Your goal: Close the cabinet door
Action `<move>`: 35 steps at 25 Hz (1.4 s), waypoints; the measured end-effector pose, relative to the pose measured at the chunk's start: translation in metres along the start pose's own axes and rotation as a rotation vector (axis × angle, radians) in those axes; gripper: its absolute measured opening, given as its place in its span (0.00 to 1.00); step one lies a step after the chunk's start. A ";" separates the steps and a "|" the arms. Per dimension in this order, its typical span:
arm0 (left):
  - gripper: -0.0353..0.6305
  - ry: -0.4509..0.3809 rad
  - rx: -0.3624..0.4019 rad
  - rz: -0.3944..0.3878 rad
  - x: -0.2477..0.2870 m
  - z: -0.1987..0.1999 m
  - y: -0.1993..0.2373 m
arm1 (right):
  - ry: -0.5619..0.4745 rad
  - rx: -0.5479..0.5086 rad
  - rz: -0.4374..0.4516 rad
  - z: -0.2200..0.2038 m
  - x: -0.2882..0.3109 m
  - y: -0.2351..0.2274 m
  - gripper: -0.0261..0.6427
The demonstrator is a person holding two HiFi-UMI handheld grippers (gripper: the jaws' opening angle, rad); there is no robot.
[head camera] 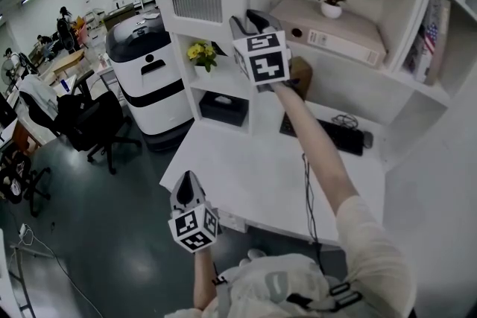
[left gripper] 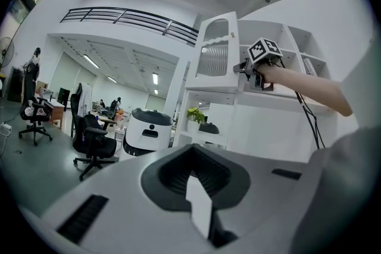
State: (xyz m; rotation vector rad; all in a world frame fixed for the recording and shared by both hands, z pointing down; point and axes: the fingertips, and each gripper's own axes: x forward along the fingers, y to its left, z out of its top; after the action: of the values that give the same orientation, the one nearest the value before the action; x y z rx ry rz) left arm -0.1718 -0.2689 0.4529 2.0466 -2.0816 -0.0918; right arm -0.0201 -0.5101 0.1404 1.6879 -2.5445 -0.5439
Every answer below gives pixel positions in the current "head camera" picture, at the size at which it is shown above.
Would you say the metal frame stand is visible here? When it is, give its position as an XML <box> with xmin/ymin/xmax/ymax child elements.
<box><xmin>6</xmin><ymin>241</ymin><xmax>57</xmax><ymax>314</ymax></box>

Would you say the flag print book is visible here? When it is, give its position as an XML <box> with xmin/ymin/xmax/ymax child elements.
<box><xmin>403</xmin><ymin>21</ymin><xmax>437</xmax><ymax>83</ymax></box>

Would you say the beige flat box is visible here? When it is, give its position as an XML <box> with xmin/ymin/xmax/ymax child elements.
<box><xmin>268</xmin><ymin>0</ymin><xmax>389</xmax><ymax>69</ymax></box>

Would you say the brown cardboard box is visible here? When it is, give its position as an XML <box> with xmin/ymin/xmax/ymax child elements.
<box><xmin>288</xmin><ymin>55</ymin><xmax>314</xmax><ymax>102</ymax></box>

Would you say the black harness strap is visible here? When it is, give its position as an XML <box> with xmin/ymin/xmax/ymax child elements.
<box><xmin>285</xmin><ymin>280</ymin><xmax>365</xmax><ymax>313</ymax></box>

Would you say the white cabinet shelf unit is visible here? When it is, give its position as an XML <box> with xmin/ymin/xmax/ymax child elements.
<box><xmin>144</xmin><ymin>0</ymin><xmax>477</xmax><ymax>171</ymax></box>

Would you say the white floor cable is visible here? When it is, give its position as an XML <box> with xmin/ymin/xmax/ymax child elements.
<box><xmin>16</xmin><ymin>229</ymin><xmax>105</xmax><ymax>318</ymax></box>

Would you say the standing fan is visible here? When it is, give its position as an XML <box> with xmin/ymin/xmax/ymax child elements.
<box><xmin>0</xmin><ymin>58</ymin><xmax>19</xmax><ymax>96</ymax></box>

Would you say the person's left forearm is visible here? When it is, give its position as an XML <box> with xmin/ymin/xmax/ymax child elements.
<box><xmin>192</xmin><ymin>248</ymin><xmax>219</xmax><ymax>312</ymax></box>

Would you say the yellow flower plant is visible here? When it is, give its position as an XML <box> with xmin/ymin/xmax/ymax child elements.
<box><xmin>186</xmin><ymin>40</ymin><xmax>219</xmax><ymax>78</ymax></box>

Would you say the white garment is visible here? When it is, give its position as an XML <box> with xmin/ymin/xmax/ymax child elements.
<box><xmin>17</xmin><ymin>73</ymin><xmax>60</xmax><ymax>124</ymax></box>

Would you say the person's right forearm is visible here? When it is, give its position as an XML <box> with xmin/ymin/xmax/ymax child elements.
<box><xmin>273</xmin><ymin>80</ymin><xmax>361</xmax><ymax>221</ymax></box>

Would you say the person's white top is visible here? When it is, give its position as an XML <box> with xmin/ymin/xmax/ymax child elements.
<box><xmin>203</xmin><ymin>194</ymin><xmax>417</xmax><ymax>318</ymax></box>

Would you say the white and black service robot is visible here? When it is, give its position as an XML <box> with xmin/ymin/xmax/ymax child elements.
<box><xmin>104</xmin><ymin>13</ymin><xmax>195</xmax><ymax>153</ymax></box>

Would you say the black swivel chair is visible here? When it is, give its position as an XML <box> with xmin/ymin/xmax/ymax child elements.
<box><xmin>0</xmin><ymin>147</ymin><xmax>52</xmax><ymax>217</ymax></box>

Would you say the small plant in white pot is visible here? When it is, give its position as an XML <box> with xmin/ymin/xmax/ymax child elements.
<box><xmin>318</xmin><ymin>0</ymin><xmax>348</xmax><ymax>20</ymax></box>

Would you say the black keyboard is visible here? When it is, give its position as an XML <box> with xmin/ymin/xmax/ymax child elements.
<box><xmin>279</xmin><ymin>112</ymin><xmax>366</xmax><ymax>158</ymax></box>

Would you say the coiled black cable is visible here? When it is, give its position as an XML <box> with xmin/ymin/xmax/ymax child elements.
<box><xmin>331</xmin><ymin>113</ymin><xmax>360</xmax><ymax>130</ymax></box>

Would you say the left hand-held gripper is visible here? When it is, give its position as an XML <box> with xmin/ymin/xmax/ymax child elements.
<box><xmin>167</xmin><ymin>170</ymin><xmax>224</xmax><ymax>255</ymax></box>

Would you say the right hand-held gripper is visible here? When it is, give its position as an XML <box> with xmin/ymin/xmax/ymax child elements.
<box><xmin>228</xmin><ymin>8</ymin><xmax>300</xmax><ymax>94</ymax></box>

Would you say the black office chair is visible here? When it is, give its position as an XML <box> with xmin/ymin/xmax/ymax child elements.
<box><xmin>54</xmin><ymin>68</ymin><xmax>143</xmax><ymax>177</ymax></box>

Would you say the long black cable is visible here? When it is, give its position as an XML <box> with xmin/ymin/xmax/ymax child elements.
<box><xmin>300</xmin><ymin>151</ymin><xmax>326</xmax><ymax>275</ymax></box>

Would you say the black tissue box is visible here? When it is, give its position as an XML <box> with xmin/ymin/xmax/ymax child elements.
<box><xmin>198</xmin><ymin>90</ymin><xmax>250</xmax><ymax>128</ymax></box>

